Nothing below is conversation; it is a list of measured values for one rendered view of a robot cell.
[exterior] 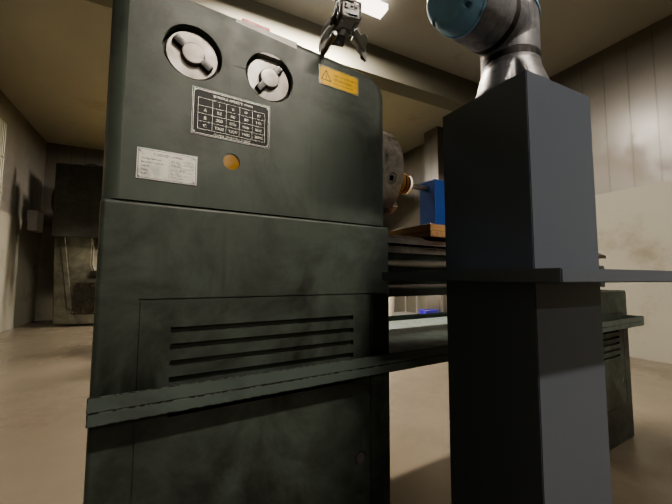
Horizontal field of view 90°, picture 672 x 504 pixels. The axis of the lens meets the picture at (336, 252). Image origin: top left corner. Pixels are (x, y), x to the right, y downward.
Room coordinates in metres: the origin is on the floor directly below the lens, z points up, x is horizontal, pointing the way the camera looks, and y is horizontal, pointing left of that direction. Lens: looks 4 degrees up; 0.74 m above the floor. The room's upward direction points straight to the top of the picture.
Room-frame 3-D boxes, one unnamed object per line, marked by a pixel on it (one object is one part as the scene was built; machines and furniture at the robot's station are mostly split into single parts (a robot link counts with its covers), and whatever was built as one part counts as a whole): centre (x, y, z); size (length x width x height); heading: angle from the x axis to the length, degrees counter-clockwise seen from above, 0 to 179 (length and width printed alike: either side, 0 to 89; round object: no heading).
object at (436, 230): (1.27, -0.33, 0.89); 0.36 x 0.30 x 0.04; 31
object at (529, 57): (0.69, -0.37, 1.15); 0.15 x 0.15 x 0.10
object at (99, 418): (1.30, -0.38, 0.53); 2.10 x 0.60 x 0.02; 121
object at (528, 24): (0.69, -0.37, 1.27); 0.13 x 0.12 x 0.14; 124
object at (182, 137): (0.89, 0.25, 1.06); 0.59 x 0.48 x 0.39; 121
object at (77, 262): (5.45, 3.73, 1.28); 1.31 x 1.20 x 2.56; 117
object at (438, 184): (1.30, -0.38, 1.00); 0.08 x 0.06 x 0.23; 31
